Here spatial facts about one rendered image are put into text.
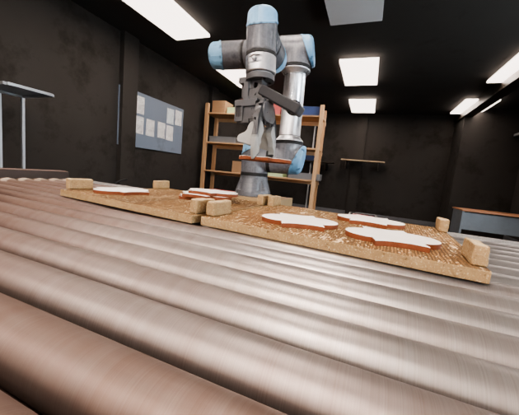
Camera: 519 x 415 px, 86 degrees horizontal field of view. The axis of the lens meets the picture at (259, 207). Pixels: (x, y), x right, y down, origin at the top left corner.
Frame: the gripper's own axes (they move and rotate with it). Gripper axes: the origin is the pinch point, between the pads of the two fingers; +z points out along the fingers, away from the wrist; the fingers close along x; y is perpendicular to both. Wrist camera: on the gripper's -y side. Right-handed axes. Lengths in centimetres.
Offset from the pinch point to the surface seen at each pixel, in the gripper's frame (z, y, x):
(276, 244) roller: 15.3, -14.5, 26.6
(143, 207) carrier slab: 12.0, 14.1, 25.3
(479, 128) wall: -137, -208, -761
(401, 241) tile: 13.6, -31.3, 21.1
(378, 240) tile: 13.4, -28.3, 22.9
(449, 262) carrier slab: 14.8, -36.4, 24.9
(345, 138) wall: -131, 105, -821
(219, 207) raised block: 10.8, -1.6, 22.4
